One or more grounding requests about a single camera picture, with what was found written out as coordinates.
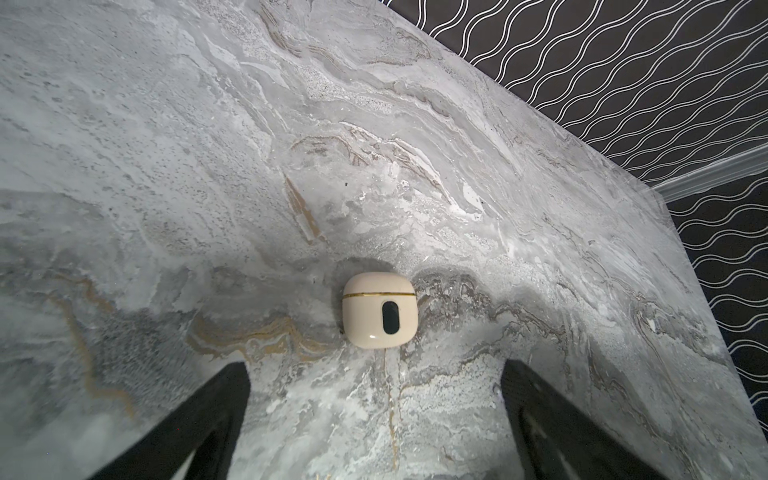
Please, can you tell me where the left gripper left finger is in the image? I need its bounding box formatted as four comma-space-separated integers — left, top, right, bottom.
92, 362, 251, 479

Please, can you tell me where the beige earbud charging case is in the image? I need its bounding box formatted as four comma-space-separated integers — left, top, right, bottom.
342, 272, 419, 349

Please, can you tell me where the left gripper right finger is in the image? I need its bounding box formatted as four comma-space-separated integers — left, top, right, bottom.
500, 360, 664, 479

